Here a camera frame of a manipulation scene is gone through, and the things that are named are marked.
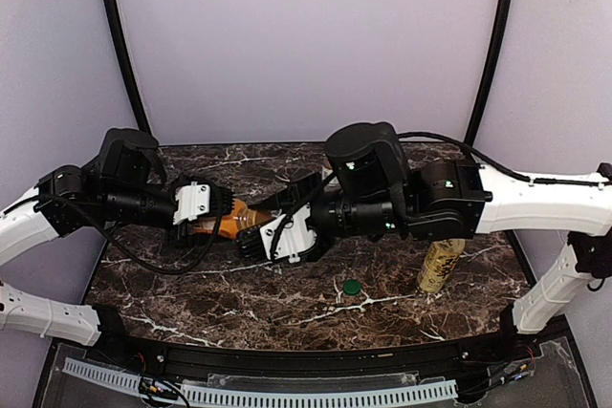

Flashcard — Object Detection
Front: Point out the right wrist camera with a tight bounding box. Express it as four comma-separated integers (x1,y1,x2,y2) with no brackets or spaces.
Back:
236,205,317,264

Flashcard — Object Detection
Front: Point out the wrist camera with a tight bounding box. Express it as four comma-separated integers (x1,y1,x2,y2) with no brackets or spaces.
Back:
173,181,211,225
236,205,317,264

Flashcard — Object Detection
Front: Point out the white slotted cable duct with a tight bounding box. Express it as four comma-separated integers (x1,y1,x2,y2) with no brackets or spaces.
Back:
62,357,458,407

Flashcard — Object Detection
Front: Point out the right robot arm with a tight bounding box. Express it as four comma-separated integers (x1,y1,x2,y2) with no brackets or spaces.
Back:
237,122,611,336

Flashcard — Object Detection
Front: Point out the brown drink bottle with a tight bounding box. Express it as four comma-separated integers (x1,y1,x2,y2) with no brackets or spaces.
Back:
321,156,333,180

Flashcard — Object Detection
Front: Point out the black frame post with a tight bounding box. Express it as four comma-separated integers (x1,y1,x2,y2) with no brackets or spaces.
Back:
102,0,152,134
464,0,512,146

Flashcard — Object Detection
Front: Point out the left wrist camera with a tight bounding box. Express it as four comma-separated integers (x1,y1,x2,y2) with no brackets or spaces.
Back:
173,181,211,225

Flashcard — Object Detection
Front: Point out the yellow tea bottle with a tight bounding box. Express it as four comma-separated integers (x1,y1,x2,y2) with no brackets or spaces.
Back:
417,239,466,293

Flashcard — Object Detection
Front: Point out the green bottle cap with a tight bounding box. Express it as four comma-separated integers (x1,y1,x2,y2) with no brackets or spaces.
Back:
342,279,361,296

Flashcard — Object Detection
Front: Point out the orange juice bottle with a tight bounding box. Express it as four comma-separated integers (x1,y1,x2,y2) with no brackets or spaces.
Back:
192,199,273,240

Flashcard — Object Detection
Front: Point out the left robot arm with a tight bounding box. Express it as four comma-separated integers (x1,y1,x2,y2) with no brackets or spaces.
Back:
1,128,234,347

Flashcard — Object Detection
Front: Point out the left black frame post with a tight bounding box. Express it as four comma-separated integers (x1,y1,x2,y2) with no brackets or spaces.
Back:
102,0,152,134

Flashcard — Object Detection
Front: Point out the right black frame post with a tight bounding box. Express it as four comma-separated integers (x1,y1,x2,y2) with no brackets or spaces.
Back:
464,0,512,146

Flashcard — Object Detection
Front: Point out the black front rail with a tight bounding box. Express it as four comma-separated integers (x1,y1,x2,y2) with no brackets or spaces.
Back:
86,333,531,379

